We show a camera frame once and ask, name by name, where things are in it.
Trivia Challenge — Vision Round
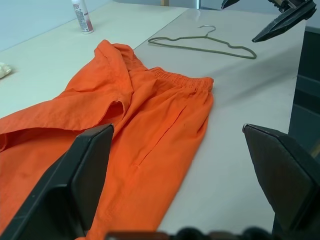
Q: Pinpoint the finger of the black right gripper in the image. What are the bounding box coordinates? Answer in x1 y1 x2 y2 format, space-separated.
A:
220 0 242 11
251 0 318 43

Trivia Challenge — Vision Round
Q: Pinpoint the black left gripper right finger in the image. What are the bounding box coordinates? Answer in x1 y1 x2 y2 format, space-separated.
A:
241 123 320 240

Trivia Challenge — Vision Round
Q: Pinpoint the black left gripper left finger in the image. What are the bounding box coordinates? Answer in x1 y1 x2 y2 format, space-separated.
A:
0 123 115 240

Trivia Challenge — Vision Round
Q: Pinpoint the olive hanger with silver hook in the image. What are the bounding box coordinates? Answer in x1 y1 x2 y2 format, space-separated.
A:
147 24 258 60

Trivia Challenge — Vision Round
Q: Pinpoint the orange shirt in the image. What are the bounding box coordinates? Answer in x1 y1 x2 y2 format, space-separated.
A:
0 39 215 240

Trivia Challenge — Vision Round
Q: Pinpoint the black case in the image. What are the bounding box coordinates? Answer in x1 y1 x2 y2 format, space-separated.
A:
288 24 320 161

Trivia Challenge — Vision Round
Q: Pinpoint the cream filled plastic bag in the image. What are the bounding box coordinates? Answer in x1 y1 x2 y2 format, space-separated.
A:
0 61 19 80

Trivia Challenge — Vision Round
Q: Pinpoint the white spray bottle red label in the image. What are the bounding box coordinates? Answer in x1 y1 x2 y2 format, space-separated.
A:
71 0 95 35

